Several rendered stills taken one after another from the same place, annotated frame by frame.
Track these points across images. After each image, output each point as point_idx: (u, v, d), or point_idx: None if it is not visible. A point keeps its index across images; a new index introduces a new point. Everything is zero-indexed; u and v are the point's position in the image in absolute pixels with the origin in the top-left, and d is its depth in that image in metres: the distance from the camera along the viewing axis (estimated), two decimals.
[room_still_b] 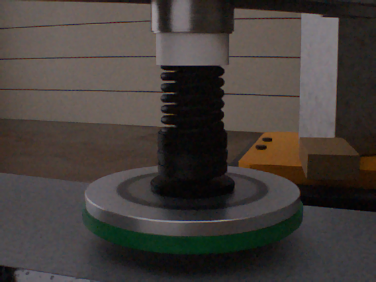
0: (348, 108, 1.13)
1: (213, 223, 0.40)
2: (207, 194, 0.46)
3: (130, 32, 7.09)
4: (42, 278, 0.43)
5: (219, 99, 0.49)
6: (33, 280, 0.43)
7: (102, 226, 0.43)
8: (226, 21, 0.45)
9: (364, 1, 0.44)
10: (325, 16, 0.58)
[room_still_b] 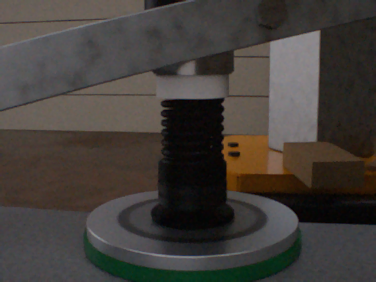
0: (329, 110, 1.09)
1: (248, 195, 0.59)
2: None
3: (31, 33, 6.66)
4: None
5: (219, 129, 0.49)
6: None
7: (300, 229, 0.51)
8: (226, 64, 0.46)
9: (370, 15, 0.45)
10: None
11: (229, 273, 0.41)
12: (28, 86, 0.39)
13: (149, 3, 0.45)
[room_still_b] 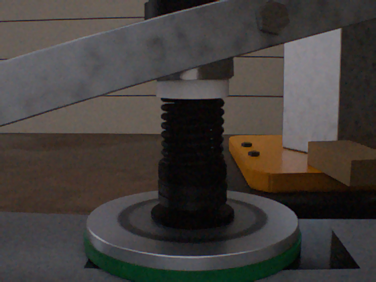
0: (348, 109, 1.11)
1: (236, 256, 0.41)
2: (214, 224, 0.47)
3: None
4: None
5: (219, 129, 0.49)
6: None
7: (120, 265, 0.42)
8: (226, 68, 0.46)
9: (371, 17, 0.45)
10: None
11: None
12: (32, 99, 0.39)
13: (149, 8, 0.45)
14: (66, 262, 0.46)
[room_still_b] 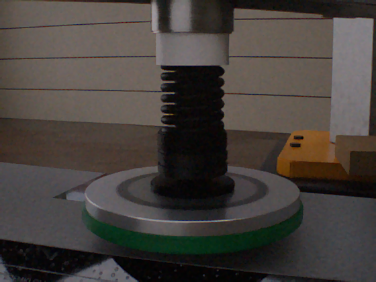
0: None
1: (191, 224, 0.40)
2: (199, 195, 0.46)
3: (138, 32, 7.13)
4: (146, 264, 0.46)
5: (219, 99, 0.49)
6: (137, 267, 0.46)
7: (91, 221, 0.44)
8: (226, 21, 0.45)
9: (364, 1, 0.44)
10: (325, 16, 0.58)
11: None
12: None
13: None
14: (45, 194, 0.68)
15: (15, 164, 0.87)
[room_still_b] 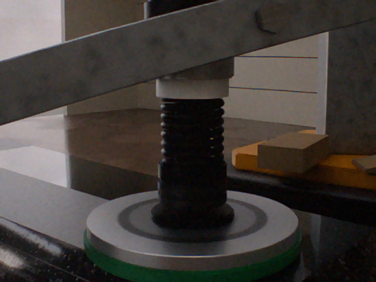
0: (338, 107, 1.16)
1: (129, 252, 0.42)
2: (176, 225, 0.47)
3: None
4: None
5: (219, 129, 0.49)
6: None
7: (83, 232, 0.50)
8: (226, 68, 0.46)
9: (371, 17, 0.45)
10: None
11: None
12: (32, 98, 0.39)
13: (149, 8, 0.45)
14: None
15: None
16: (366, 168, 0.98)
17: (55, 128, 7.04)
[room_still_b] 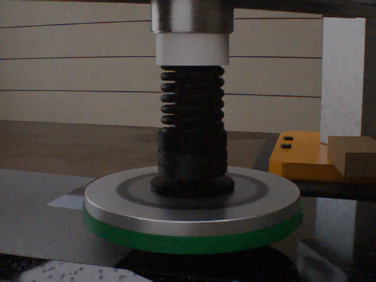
0: (373, 107, 1.15)
1: (92, 205, 0.45)
2: (159, 191, 0.47)
3: (119, 32, 7.06)
4: (152, 278, 0.44)
5: (219, 99, 0.49)
6: (143, 280, 0.44)
7: None
8: (226, 21, 0.45)
9: (364, 1, 0.44)
10: (325, 16, 0.58)
11: None
12: None
13: None
14: (36, 201, 0.65)
15: (1, 169, 0.83)
16: None
17: None
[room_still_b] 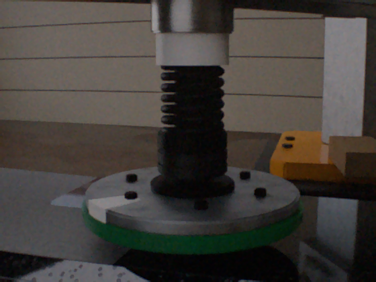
0: (374, 107, 1.15)
1: None
2: None
3: (122, 32, 7.08)
4: (150, 276, 0.44)
5: (219, 99, 0.49)
6: (142, 278, 0.44)
7: (302, 203, 0.50)
8: (226, 21, 0.45)
9: (364, 1, 0.44)
10: (325, 16, 0.58)
11: (225, 240, 0.40)
12: None
13: None
14: (37, 200, 0.65)
15: (3, 168, 0.84)
16: None
17: None
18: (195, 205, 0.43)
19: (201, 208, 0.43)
